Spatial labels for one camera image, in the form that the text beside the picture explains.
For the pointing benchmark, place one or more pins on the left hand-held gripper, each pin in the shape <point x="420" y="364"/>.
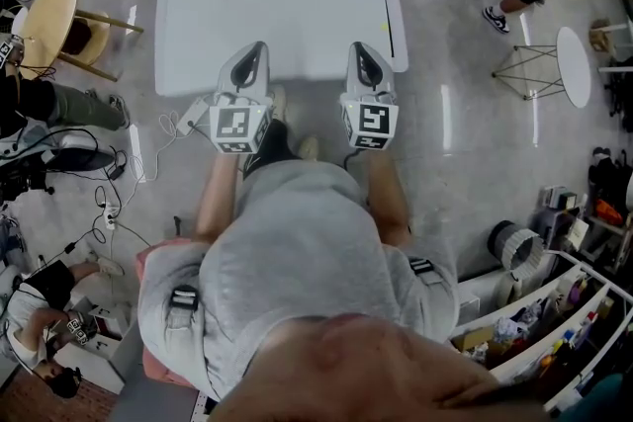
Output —
<point x="232" y="122"/>

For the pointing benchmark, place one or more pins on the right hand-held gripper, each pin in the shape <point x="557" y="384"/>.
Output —
<point x="371" y="118"/>

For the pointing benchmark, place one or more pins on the person's right forearm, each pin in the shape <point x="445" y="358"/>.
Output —
<point x="388" y="197"/>

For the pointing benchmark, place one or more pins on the person's left forearm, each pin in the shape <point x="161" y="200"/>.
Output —
<point x="217" y="197"/>

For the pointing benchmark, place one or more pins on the white power adapter box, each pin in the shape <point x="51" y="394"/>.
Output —
<point x="192" y="116"/>

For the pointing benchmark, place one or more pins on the person's left beige shoe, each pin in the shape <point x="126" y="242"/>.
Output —
<point x="279" y="104"/>

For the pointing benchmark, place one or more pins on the person's beige shoe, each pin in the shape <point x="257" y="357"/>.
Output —
<point x="279" y="104"/>
<point x="309" y="148"/>

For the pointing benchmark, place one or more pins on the person's black shorts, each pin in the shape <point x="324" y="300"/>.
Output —
<point x="274" y="145"/>

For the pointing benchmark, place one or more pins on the person's right beige shoe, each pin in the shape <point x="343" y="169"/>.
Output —
<point x="309" y="148"/>

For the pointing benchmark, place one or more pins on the black power brick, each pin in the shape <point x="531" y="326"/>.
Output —
<point x="117" y="171"/>

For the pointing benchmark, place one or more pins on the black harness buckle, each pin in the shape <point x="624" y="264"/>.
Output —
<point x="421" y="266"/>
<point x="185" y="299"/>

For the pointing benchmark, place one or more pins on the round white side table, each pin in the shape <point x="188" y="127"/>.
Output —
<point x="573" y="64"/>

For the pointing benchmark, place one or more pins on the round wooden side table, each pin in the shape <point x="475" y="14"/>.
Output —
<point x="49" y="22"/>

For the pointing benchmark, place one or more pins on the white power strip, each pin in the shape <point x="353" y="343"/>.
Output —
<point x="109" y="216"/>

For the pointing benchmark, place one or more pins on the person's grey shirt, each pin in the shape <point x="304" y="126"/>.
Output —
<point x="301" y="272"/>

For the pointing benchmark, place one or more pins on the black office chair base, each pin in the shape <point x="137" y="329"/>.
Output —
<point x="54" y="160"/>

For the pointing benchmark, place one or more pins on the person's face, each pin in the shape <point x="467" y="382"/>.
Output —
<point x="356" y="375"/>

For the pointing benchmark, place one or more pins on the white storage shelf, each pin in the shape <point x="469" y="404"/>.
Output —
<point x="549" y="326"/>

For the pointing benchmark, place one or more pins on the grey ribbed duct tube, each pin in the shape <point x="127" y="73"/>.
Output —
<point x="514" y="244"/>

